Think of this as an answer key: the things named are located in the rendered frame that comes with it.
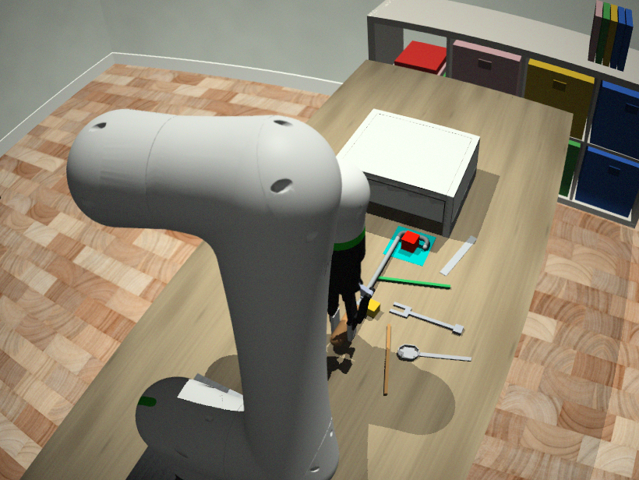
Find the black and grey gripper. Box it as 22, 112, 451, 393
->
327, 264, 376, 342

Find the small white cabinet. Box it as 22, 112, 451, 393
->
337, 109, 480, 238

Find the grey combination wrench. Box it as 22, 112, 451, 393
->
390, 302, 464, 335

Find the tool with orange wooden handle and grey metal rod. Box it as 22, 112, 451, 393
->
330, 231, 429, 347

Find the green long thin bar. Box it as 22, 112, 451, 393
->
376, 276, 450, 289

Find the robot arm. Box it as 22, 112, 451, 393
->
66, 109, 370, 480

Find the white flat bar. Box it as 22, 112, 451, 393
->
440, 236, 477, 276

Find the grey metal spoon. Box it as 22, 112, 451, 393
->
397, 344, 471, 361

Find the yellow cube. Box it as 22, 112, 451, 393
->
366, 299, 380, 318

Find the teal square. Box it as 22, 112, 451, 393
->
383, 226, 436, 266

